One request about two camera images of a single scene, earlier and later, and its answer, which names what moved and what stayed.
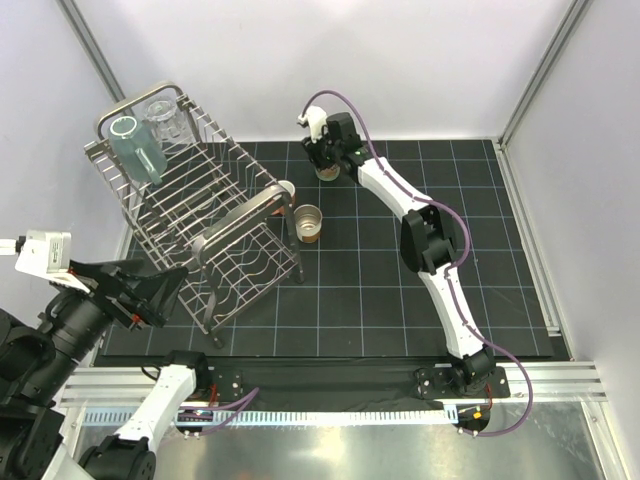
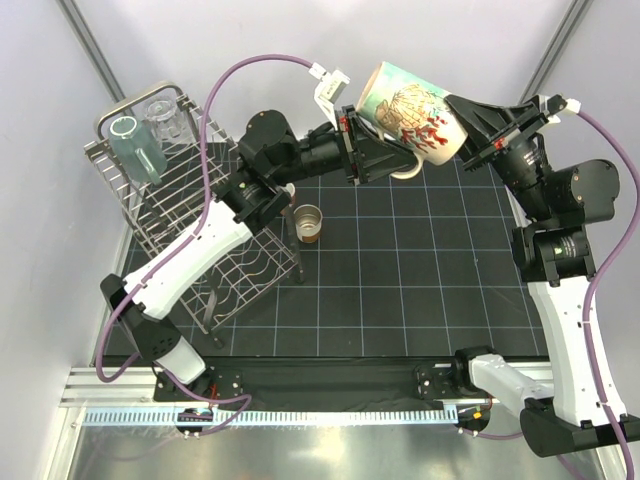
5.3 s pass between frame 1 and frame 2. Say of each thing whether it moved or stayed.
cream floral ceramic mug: moved
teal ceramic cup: stayed
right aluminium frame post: stayed
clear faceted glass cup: stayed
